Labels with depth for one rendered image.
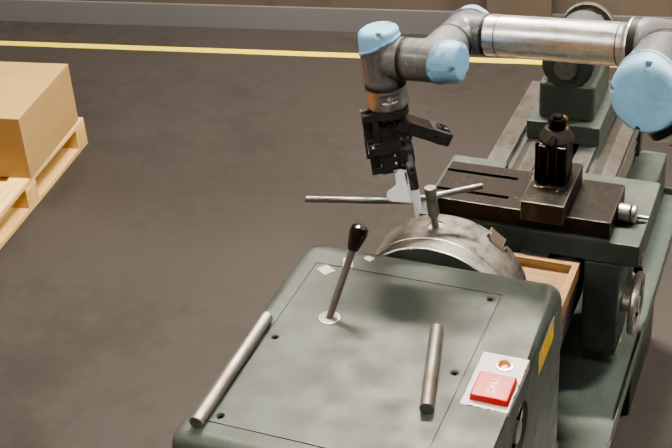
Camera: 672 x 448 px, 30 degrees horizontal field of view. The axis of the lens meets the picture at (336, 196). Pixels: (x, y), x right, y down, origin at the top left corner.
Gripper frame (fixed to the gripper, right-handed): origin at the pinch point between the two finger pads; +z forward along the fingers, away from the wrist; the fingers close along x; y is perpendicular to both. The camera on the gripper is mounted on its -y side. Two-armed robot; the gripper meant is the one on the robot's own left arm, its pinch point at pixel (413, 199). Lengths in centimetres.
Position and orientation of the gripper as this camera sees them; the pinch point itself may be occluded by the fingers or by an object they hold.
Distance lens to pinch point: 236.2
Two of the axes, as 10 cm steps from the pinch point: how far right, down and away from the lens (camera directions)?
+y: -9.8, 1.9, -0.4
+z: 1.5, 8.6, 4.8
